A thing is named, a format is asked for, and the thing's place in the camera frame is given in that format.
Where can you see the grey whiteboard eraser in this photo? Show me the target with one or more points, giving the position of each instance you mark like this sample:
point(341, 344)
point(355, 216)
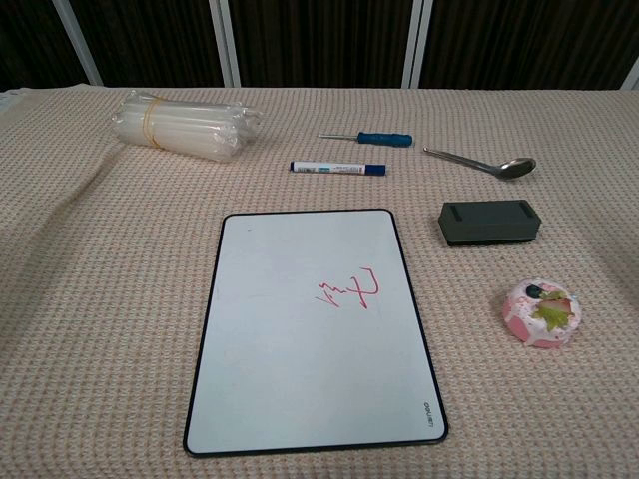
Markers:
point(489, 222)

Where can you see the white dry-erase board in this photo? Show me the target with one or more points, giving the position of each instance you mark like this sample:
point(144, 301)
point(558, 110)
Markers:
point(304, 339)

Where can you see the bundle of clear plastic tubes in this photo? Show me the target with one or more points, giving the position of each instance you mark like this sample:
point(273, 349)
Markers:
point(185, 130)

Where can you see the yellow rubber band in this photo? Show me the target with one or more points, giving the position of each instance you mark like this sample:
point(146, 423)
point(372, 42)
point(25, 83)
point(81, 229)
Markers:
point(150, 125)

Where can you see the pink toy donut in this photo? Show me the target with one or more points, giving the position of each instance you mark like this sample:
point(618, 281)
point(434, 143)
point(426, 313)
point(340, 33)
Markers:
point(541, 319)

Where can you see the beige waffle tablecloth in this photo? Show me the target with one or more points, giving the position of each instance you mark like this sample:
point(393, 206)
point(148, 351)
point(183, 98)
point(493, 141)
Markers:
point(100, 299)

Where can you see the whiteboard marker with blue cap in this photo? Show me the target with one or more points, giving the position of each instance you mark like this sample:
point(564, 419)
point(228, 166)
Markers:
point(334, 169)

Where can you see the white partition post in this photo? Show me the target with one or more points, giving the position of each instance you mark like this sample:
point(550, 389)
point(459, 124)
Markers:
point(77, 42)
point(417, 42)
point(632, 80)
point(224, 42)

